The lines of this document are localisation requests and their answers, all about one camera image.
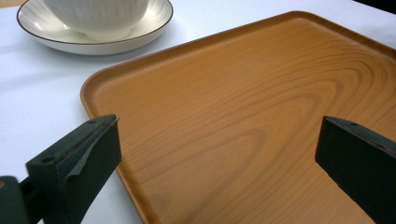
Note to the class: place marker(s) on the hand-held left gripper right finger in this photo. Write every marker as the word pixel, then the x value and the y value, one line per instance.
pixel 358 161

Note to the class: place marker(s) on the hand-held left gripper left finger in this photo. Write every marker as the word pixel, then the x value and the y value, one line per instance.
pixel 77 165

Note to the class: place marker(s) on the wooden tray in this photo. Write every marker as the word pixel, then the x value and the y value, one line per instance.
pixel 236 109

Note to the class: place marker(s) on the white plate with dark rim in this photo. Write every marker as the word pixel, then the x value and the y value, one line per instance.
pixel 56 34

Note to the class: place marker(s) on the white ribbed bowl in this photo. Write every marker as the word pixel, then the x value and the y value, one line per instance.
pixel 99 15

